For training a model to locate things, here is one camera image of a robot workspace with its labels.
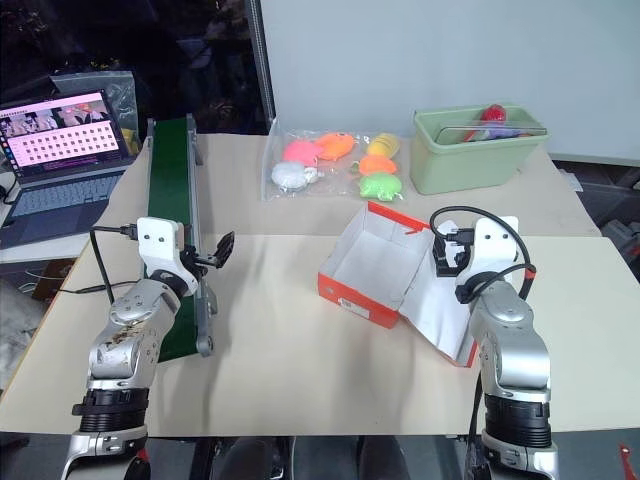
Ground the orange cardboard box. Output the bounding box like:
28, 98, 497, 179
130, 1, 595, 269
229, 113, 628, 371
317, 201, 482, 370

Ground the light green plastic bin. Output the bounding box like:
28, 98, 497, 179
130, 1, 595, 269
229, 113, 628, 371
411, 104, 552, 197

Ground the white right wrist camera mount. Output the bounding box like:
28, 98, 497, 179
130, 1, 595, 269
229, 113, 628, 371
468, 215, 521, 282

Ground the purple toy in bin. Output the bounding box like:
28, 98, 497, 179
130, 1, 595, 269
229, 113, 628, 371
478, 123, 524, 142

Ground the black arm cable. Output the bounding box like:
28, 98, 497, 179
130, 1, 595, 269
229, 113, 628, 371
89, 225, 139, 305
429, 206, 538, 303

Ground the green conveyor belt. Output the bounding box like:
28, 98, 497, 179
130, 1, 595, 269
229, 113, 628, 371
141, 113, 219, 364

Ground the yellow plush toy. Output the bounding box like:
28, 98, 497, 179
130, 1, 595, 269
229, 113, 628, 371
366, 132, 402, 157

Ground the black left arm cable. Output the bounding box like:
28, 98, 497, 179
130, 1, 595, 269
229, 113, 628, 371
89, 225, 139, 305

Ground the clear plastic toy bag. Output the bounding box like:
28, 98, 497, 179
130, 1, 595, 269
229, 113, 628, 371
261, 116, 410, 204

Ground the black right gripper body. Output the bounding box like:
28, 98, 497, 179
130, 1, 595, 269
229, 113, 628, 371
448, 242, 474, 278

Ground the grey equipment pile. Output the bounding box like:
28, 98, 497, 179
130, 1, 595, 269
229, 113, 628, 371
549, 158, 640, 244

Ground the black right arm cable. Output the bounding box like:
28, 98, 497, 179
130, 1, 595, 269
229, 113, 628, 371
429, 206, 538, 303

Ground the aluminium frame post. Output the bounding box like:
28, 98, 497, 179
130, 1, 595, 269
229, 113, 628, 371
249, 0, 277, 135

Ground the white plush toy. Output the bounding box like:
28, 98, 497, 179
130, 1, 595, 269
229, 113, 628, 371
270, 161, 322, 192

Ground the grey open laptop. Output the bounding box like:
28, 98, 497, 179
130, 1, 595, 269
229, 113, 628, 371
0, 89, 137, 232

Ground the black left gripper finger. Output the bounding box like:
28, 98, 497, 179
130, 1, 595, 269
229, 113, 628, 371
212, 231, 237, 269

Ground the pink plush toy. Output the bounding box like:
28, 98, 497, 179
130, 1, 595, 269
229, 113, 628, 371
283, 139, 319, 166

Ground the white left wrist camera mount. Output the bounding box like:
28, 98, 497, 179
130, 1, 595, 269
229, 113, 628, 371
136, 216, 199, 297

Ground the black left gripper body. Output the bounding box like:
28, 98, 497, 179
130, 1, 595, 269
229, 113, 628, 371
179, 243, 217, 275

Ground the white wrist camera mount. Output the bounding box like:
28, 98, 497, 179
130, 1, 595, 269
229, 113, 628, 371
136, 216, 199, 297
468, 215, 521, 282

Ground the green plush toy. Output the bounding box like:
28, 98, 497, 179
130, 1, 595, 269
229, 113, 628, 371
357, 171, 404, 202

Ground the clear plastic bag behind laptop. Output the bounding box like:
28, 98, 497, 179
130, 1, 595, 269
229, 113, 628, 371
49, 69, 140, 157

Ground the orange plush toy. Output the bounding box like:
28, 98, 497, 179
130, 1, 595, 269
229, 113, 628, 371
314, 131, 357, 162
355, 154, 399, 177

